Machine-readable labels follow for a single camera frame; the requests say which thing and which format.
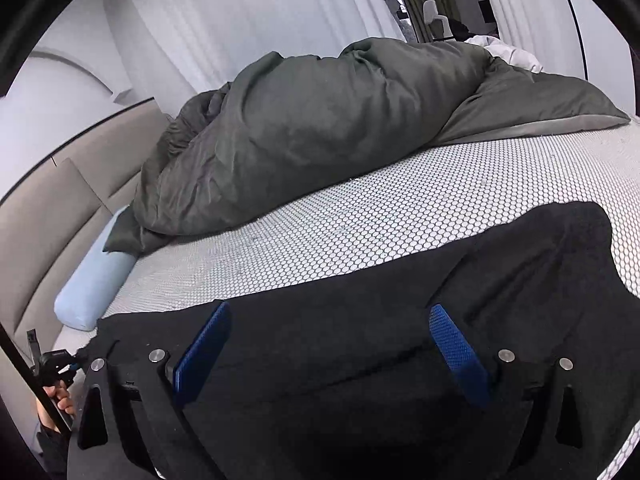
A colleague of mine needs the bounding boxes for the light blue pillow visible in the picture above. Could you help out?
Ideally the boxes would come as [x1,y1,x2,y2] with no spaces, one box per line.
[54,207,139,332]

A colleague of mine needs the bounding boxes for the person's left forearm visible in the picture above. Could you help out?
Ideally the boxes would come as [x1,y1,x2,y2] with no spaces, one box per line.
[32,400,73,480]

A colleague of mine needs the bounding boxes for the person's left hand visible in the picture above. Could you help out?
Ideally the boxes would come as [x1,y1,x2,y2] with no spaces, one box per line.
[42,382,77,417]

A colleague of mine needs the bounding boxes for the beige padded headboard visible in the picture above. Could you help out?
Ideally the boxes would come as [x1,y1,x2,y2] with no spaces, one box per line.
[0,100,171,358]

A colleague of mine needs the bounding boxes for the white crumpled cloth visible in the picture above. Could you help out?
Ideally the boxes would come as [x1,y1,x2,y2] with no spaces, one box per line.
[467,35,545,74]

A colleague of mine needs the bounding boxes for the white chair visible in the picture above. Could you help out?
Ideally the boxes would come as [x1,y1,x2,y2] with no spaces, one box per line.
[422,0,456,41]

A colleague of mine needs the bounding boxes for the white curtain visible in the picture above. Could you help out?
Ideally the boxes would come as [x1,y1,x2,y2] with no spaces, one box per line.
[125,0,416,108]

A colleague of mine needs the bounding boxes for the honeycomb patterned mattress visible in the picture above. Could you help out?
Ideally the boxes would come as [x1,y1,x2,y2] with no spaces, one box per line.
[60,119,640,480]

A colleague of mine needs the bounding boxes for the black pants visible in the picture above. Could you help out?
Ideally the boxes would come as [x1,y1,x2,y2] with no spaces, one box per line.
[67,201,632,480]

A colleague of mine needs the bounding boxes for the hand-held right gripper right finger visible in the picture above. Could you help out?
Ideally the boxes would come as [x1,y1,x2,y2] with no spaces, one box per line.
[429,304,601,480]

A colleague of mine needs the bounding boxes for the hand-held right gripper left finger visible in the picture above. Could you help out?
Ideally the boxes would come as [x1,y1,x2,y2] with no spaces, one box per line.
[67,301,232,480]

